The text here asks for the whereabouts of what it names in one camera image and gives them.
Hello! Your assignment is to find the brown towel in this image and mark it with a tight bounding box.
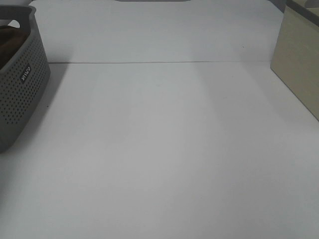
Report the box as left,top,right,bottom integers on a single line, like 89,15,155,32
0,25,29,69

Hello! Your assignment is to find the grey perforated plastic basket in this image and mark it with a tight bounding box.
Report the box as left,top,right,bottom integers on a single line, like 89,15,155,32
0,5,50,152

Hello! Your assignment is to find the beige fabric storage box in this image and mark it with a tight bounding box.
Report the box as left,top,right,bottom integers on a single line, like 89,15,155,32
270,0,319,119

